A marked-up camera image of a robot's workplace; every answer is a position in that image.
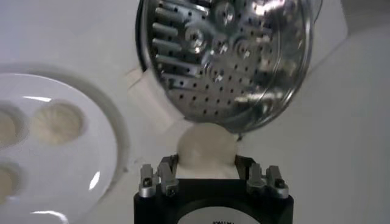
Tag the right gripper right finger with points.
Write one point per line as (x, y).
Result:
(256, 179)

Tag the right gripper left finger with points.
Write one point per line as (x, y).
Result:
(166, 179)

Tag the white steamed baozi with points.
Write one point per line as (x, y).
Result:
(58, 121)
(7, 128)
(207, 146)
(7, 182)

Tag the stainless steel steamer basket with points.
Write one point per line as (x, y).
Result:
(225, 61)

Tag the white electric cooker pot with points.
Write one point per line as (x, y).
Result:
(158, 100)

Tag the white round plate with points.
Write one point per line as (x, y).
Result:
(76, 167)

